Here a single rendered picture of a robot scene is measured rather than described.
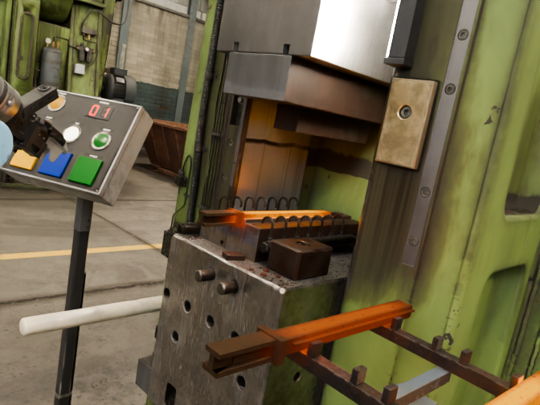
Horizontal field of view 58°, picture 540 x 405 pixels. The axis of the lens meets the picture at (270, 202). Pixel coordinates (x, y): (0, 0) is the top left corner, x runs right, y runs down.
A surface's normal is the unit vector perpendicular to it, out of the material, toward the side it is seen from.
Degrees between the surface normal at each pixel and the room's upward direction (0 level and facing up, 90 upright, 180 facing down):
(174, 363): 90
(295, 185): 90
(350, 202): 90
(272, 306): 90
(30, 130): 60
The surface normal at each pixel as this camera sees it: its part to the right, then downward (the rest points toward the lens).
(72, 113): -0.19, -0.40
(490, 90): -0.69, 0.00
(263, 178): 0.70, 0.25
